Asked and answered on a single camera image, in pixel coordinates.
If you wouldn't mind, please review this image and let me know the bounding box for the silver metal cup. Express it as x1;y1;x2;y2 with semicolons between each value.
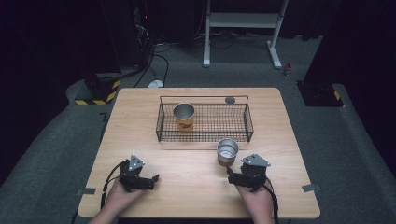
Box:
216;137;240;168

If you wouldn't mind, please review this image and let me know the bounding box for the black yellow striped base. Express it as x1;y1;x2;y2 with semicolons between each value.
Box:
296;79;346;108
74;73;121;106

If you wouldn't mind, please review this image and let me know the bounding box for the yellow-sided metal cup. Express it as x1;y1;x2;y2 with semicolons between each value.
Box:
172;102;196;133

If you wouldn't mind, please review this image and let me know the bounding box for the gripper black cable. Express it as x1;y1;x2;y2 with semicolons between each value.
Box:
100;160;129;210
263;177;280;224

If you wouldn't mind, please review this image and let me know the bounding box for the person's left hand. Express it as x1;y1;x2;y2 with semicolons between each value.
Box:
104;178;148;217

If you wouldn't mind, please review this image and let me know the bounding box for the black equipment tower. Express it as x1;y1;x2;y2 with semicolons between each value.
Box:
132;0;158;70

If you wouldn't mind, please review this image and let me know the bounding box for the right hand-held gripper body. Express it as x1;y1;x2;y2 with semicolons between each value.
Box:
240;153;272;192

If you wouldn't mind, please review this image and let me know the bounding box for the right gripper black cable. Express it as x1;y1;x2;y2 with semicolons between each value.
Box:
263;177;280;224

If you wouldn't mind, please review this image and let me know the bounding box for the black wire basket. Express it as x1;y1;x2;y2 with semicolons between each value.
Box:
155;94;255;144

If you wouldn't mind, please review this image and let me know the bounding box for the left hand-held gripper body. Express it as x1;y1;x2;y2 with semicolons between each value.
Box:
119;154;151;193

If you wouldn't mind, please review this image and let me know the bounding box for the thin black floor cable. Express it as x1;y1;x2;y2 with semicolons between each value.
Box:
133;43;173;89

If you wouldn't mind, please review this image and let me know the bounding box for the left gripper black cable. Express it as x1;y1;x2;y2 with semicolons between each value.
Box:
100;160;129;210

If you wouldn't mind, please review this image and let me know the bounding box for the bundle of floor cables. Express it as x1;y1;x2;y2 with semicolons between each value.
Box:
192;29;273;50

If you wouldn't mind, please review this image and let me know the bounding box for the white metal stand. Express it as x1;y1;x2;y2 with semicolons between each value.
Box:
203;0;290;70

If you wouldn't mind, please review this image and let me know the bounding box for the thick black floor cable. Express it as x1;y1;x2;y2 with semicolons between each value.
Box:
106;45;157;84

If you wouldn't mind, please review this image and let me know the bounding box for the person's right hand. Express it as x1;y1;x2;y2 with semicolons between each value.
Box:
234;183;275;220

